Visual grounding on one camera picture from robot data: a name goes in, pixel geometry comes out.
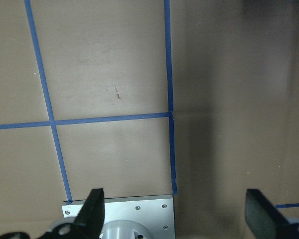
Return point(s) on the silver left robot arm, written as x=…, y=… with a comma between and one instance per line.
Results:
x=119, y=231

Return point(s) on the white square base plate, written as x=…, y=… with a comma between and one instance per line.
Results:
x=144, y=211

